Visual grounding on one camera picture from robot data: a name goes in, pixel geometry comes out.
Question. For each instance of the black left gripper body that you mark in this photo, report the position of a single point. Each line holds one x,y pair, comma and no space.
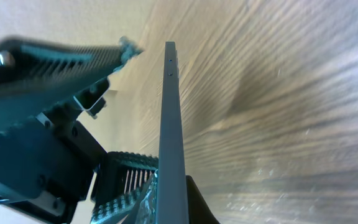
47,164

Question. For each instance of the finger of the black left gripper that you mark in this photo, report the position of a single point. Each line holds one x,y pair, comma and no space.
37,75
120,179

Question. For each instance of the Samsung Galaxy smartphone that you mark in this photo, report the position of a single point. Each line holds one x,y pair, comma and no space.
172,199

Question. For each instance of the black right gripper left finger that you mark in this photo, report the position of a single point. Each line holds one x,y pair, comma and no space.
145,209

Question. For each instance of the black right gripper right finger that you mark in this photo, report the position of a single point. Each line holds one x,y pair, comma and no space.
198,210

